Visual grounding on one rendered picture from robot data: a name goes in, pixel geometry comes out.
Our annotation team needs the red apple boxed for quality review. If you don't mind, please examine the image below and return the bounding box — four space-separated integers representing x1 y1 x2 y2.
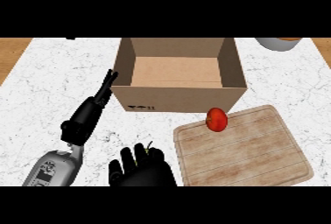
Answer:
204 107 229 133

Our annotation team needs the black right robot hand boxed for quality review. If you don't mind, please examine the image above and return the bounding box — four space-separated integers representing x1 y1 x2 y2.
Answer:
108 142 179 187

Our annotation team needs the grey round bowl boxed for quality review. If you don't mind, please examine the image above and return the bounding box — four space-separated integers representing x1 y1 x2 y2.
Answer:
253 37 306 53

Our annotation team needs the pale wooden cutting board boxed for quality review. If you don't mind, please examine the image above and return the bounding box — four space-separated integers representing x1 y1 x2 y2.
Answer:
172 104 317 187

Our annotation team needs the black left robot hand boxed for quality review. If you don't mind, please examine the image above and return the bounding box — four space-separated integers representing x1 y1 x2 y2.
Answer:
59 68 120 147

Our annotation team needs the brown cardboard box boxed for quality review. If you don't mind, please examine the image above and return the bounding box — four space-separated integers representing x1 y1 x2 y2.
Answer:
110 37 249 114

